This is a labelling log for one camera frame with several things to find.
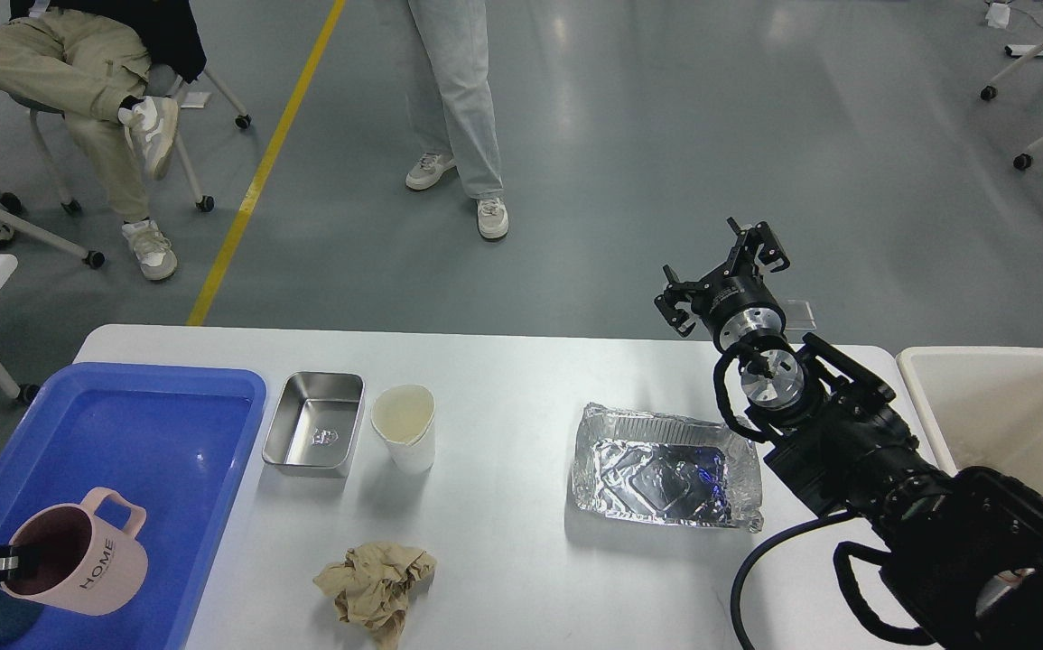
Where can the white plastic bin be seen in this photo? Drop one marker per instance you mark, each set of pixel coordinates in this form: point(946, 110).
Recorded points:
point(980, 406)

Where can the pink mug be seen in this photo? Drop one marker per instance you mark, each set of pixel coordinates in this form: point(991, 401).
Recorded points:
point(89, 559)

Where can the standing person grey jeans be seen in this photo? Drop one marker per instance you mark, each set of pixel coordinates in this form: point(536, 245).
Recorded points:
point(451, 106)

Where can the aluminium foil tray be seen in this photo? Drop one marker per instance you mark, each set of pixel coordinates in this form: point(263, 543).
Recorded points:
point(664, 469)

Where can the blue plastic tray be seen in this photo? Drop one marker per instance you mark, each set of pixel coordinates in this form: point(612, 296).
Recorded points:
point(174, 440)

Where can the clear floor marker plate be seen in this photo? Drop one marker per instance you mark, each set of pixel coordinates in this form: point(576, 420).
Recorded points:
point(799, 315)

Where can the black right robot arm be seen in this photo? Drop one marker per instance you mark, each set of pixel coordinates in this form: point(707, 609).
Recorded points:
point(962, 559)

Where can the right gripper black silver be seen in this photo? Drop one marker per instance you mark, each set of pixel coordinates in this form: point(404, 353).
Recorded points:
point(739, 303)

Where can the crumpled brown paper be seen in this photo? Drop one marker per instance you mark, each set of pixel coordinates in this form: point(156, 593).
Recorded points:
point(371, 587)

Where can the seated person khaki trousers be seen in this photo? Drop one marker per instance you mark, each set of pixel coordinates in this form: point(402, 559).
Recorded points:
point(91, 61)

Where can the stainless steel rectangular container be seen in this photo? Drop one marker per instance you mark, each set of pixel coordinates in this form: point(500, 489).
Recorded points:
point(316, 425)

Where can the white paper cup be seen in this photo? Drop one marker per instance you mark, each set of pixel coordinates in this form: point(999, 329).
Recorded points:
point(404, 417)

